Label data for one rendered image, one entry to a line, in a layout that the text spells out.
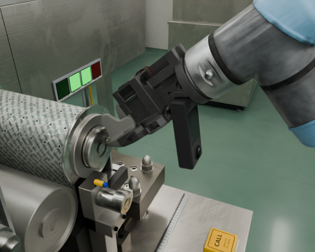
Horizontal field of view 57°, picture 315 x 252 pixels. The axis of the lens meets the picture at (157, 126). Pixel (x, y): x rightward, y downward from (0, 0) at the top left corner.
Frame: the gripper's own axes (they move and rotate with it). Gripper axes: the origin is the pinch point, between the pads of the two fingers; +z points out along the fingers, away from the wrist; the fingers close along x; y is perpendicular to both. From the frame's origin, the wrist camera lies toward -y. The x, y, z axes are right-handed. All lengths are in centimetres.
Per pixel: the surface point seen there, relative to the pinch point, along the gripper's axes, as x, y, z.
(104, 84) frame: -75, 14, 58
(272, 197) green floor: -142, -120, 52
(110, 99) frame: -78, 7, 63
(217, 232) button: -16.1, -36.6, 7.9
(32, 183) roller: 12.6, 3.4, 7.6
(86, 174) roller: 5.4, -1.1, 5.4
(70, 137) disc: 6.9, 5.6, 0.5
